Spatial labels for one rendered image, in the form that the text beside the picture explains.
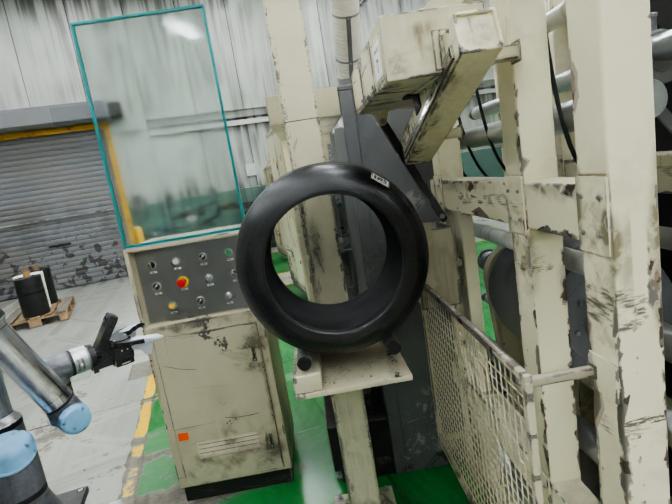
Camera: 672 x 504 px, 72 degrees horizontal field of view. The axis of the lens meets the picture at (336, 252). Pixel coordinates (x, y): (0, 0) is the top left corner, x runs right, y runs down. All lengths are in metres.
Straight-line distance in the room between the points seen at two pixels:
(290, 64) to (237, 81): 9.03
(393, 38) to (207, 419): 1.86
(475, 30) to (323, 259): 0.98
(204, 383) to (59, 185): 8.72
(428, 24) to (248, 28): 10.00
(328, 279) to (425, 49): 0.93
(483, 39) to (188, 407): 1.96
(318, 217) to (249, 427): 1.14
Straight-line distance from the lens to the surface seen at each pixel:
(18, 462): 1.42
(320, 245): 1.74
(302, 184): 1.35
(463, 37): 1.10
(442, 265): 1.76
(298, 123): 1.73
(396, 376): 1.52
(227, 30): 11.04
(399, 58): 1.16
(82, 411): 1.42
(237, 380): 2.30
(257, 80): 10.85
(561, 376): 1.10
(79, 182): 10.67
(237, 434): 2.43
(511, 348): 2.24
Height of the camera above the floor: 1.46
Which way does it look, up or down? 10 degrees down
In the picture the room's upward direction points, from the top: 9 degrees counter-clockwise
